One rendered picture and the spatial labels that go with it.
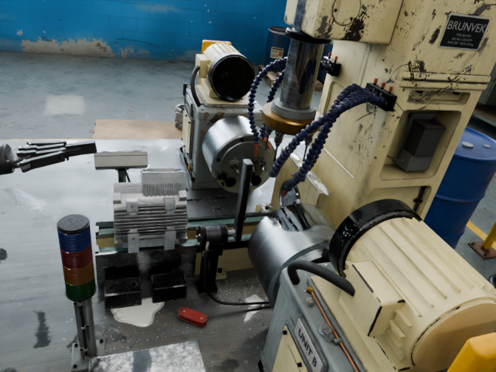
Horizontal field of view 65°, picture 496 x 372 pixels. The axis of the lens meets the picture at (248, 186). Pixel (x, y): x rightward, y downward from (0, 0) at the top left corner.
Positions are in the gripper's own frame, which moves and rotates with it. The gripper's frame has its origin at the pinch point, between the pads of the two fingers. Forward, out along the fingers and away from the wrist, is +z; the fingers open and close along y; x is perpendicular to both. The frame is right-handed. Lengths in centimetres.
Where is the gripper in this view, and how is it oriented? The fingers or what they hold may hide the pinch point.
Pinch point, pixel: (81, 148)
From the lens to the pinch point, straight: 109.5
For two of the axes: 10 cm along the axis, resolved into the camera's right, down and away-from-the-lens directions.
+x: 0.0, 8.3, 5.5
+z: 9.5, -1.7, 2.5
